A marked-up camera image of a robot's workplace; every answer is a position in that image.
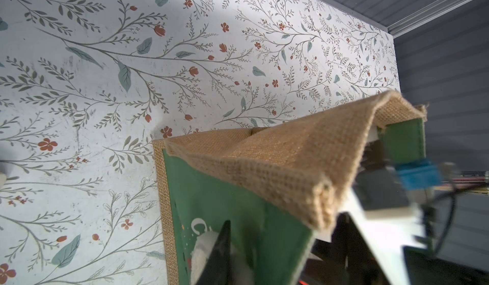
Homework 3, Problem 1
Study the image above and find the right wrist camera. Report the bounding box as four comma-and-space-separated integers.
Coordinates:
351, 158, 459, 221

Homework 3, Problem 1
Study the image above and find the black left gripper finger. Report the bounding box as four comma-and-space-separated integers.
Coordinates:
197, 220, 232, 285

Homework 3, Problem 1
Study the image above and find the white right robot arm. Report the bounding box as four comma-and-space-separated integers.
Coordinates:
340, 191, 488, 284

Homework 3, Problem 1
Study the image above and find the blue lid pencil tube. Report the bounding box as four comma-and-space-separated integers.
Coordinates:
435, 170, 488, 195

